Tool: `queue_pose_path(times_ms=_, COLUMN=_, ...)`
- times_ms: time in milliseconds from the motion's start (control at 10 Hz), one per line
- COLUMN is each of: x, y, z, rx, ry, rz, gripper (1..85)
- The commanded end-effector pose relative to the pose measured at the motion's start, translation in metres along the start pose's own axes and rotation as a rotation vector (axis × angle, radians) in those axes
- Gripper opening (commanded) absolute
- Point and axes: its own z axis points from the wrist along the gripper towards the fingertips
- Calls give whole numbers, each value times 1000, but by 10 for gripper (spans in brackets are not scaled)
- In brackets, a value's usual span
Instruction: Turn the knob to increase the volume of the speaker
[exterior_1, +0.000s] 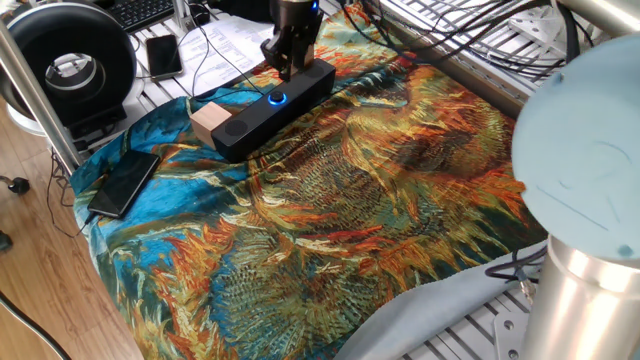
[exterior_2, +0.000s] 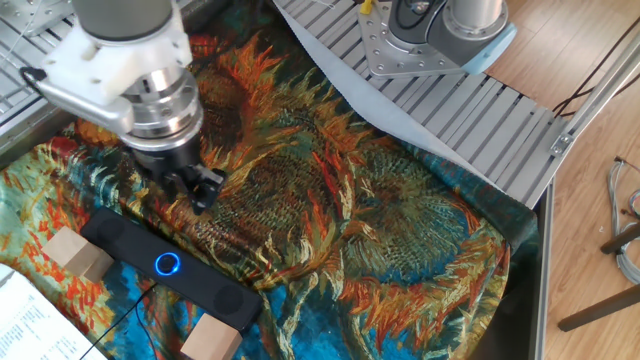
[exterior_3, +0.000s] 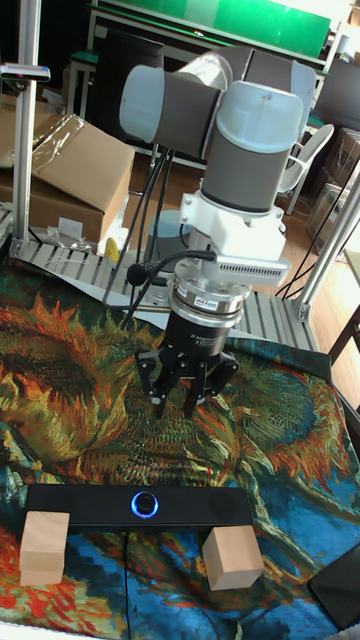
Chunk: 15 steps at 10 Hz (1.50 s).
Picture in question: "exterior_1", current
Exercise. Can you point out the small black smartphone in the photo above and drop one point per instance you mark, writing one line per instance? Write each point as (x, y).
(164, 56)

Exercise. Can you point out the black bar speaker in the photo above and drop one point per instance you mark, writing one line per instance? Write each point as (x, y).
(250, 127)

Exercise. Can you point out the sunflower painting cloth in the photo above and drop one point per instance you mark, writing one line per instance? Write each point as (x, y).
(350, 225)

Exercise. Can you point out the large black smartphone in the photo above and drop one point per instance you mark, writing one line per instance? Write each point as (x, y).
(125, 182)

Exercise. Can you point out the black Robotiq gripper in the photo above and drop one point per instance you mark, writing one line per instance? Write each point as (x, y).
(295, 15)

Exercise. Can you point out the black computer keyboard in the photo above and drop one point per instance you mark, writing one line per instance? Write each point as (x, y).
(142, 12)

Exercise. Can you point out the aluminium frame post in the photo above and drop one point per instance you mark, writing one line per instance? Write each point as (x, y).
(40, 95)
(181, 15)

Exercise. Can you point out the printed white paper sheets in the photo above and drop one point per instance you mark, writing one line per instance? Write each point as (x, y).
(225, 45)

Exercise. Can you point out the white metal bracket plate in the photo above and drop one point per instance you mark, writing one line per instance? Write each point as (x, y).
(535, 22)

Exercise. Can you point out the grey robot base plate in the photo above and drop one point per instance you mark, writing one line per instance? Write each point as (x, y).
(507, 335)

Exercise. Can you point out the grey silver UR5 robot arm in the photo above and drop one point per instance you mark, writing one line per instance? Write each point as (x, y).
(575, 150)

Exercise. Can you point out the black computer mouse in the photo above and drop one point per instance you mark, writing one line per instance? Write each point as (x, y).
(199, 12)

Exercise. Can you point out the black chair caster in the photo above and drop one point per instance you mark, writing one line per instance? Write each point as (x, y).
(4, 241)
(19, 186)

